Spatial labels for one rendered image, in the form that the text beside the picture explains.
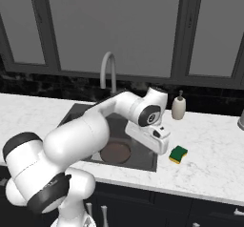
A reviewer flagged grey metal cylinder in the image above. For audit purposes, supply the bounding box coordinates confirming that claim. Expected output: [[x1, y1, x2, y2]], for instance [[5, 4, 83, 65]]
[[236, 109, 244, 132]]

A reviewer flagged grey curved tap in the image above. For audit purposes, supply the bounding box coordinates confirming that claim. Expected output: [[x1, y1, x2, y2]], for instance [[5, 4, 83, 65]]
[[99, 51, 118, 95]]

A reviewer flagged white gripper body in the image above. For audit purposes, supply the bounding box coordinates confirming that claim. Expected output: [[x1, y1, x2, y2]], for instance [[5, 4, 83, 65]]
[[124, 121, 171, 156]]

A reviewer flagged brown round pan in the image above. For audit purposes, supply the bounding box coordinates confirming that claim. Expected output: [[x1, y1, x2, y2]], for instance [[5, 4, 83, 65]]
[[99, 141, 132, 165]]

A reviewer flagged dark cupboard door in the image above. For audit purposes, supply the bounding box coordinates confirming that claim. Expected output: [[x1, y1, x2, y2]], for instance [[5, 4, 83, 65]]
[[93, 192, 189, 227]]

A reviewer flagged beige soap dispenser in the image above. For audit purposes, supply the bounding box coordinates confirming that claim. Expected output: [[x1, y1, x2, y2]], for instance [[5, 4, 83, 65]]
[[171, 90, 188, 121]]

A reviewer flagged dark framed window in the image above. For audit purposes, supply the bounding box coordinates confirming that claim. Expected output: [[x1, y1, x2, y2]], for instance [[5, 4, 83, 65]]
[[0, 0, 244, 91]]

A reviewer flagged dark drawer front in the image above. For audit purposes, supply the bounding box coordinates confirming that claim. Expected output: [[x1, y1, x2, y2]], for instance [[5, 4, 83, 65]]
[[190, 197, 244, 223]]

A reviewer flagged green and yellow sponge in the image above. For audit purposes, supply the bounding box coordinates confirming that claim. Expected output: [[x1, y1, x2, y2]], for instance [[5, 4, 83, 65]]
[[168, 145, 189, 165]]

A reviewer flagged dark grey sink basin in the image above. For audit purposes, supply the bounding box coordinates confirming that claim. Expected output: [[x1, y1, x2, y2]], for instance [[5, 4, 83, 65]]
[[56, 101, 159, 174]]

